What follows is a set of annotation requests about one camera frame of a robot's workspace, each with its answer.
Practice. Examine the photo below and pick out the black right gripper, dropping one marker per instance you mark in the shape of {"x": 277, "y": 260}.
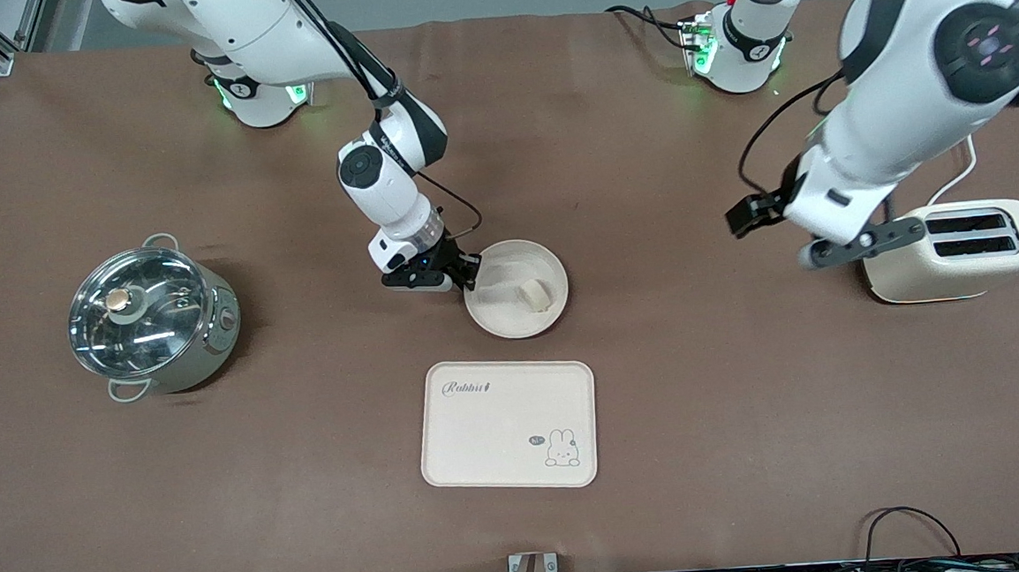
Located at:
{"x": 451, "y": 254}

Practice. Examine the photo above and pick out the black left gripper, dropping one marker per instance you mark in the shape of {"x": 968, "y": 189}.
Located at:
{"x": 754, "y": 211}

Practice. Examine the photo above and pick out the cream round plate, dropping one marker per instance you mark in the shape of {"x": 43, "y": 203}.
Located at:
{"x": 502, "y": 313}

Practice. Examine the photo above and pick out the small pale steamed bun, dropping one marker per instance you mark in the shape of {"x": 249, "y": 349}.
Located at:
{"x": 535, "y": 295}

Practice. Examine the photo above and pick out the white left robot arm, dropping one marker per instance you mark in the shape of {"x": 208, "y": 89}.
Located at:
{"x": 906, "y": 120}

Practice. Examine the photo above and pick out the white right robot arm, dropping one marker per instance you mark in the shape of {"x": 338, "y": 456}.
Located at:
{"x": 281, "y": 26}

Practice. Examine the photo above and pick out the brown table mat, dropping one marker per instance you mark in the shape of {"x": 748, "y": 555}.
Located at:
{"x": 600, "y": 183}

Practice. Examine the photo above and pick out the cream rabbit print tray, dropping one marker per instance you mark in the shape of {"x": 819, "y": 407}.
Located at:
{"x": 500, "y": 428}

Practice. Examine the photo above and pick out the cream two-slot toaster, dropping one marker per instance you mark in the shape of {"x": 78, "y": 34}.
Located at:
{"x": 960, "y": 272}

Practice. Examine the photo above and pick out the steel pot with glass lid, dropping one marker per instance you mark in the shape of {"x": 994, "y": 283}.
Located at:
{"x": 212, "y": 339}

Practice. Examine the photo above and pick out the glass pot lid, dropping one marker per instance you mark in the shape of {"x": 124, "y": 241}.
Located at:
{"x": 135, "y": 313}

